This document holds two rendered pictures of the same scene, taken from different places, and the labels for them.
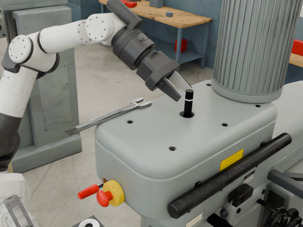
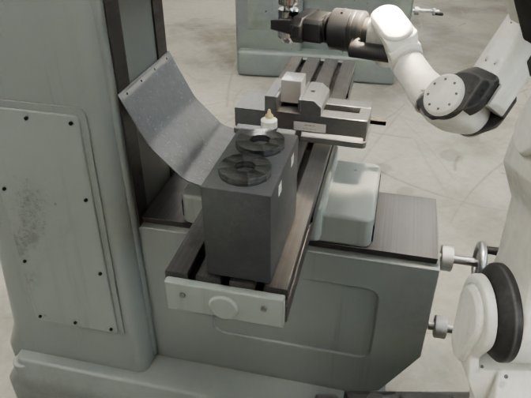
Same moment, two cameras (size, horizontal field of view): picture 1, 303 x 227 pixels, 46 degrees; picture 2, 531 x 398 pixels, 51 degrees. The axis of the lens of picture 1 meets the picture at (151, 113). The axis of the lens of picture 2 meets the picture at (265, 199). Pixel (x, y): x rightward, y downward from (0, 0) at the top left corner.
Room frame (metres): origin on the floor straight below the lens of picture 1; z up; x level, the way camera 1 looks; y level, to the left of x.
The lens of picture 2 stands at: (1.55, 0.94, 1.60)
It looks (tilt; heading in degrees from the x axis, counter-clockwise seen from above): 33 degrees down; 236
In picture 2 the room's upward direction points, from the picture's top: straight up
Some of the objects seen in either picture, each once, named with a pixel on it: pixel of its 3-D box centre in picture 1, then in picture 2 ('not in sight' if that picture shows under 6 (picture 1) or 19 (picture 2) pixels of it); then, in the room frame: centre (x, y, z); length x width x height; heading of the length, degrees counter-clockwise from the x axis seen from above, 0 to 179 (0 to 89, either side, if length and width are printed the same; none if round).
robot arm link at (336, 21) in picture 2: not in sight; (325, 28); (0.74, -0.01, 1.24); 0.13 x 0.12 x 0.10; 29
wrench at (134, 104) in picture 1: (110, 115); not in sight; (0.76, 0.10, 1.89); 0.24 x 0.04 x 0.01; 135
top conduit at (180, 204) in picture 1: (236, 168); not in sight; (0.70, -0.21, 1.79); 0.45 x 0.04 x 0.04; 133
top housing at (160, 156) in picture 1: (188, 138); not in sight; (0.80, -0.10, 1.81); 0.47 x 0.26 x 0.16; 133
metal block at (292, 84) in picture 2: not in sight; (293, 87); (0.72, -0.15, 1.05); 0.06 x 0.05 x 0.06; 41
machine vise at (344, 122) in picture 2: not in sight; (303, 109); (0.70, -0.13, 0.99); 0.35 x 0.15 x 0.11; 131
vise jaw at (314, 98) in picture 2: not in sight; (314, 98); (0.69, -0.11, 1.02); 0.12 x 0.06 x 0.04; 41
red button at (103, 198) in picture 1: (105, 197); not in sight; (0.62, 0.10, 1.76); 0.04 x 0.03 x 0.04; 43
